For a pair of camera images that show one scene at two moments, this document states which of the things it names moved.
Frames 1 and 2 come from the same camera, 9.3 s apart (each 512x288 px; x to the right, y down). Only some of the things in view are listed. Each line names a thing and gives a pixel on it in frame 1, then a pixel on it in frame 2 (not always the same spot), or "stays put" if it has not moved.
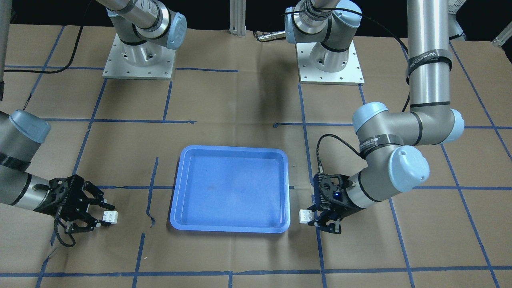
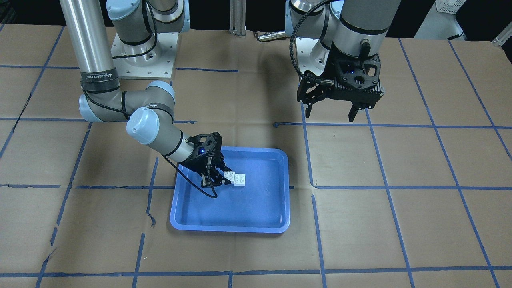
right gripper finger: (73, 228) -> (213, 179)
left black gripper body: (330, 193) -> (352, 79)
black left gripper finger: (321, 223) -> (308, 110)
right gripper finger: (97, 193) -> (220, 163)
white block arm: (111, 216) -> (230, 175)
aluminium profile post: (237, 9) stays put
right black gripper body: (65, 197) -> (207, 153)
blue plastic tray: (231, 189) stays put
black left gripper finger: (314, 208) -> (356, 107)
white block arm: (305, 216) -> (239, 179)
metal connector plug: (272, 35) stays put
